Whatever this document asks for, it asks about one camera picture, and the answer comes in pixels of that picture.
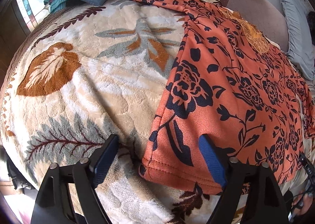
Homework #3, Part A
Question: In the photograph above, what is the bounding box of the orange floral blouse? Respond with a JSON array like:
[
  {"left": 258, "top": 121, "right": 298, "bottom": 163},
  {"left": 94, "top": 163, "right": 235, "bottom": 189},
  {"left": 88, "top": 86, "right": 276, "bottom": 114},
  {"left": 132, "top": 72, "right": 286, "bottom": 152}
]
[{"left": 133, "top": 0, "right": 314, "bottom": 195}]

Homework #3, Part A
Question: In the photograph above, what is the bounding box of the person right hand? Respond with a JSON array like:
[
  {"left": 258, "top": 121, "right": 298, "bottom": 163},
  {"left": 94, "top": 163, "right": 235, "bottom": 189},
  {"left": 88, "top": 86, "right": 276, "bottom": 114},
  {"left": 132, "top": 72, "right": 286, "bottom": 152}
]
[{"left": 292, "top": 193, "right": 313, "bottom": 216}]

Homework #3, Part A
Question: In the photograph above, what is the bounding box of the grey blue ruffled pillow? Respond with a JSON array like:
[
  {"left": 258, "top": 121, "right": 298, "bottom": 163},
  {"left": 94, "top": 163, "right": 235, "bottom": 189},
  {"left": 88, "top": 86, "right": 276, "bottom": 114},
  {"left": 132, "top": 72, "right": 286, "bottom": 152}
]
[{"left": 280, "top": 0, "right": 314, "bottom": 80}]

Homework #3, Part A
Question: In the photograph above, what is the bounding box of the leaf pattern fleece blanket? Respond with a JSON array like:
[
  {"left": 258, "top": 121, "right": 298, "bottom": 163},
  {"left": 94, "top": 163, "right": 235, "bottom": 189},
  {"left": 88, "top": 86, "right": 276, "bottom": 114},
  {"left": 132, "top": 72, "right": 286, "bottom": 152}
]
[{"left": 1, "top": 0, "right": 218, "bottom": 223}]

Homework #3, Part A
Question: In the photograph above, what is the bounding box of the mauve quilted bed sheet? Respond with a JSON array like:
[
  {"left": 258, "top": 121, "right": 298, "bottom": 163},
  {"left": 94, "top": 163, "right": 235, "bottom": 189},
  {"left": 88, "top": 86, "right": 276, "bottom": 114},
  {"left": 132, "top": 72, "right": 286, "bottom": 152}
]
[{"left": 221, "top": 0, "right": 289, "bottom": 52}]

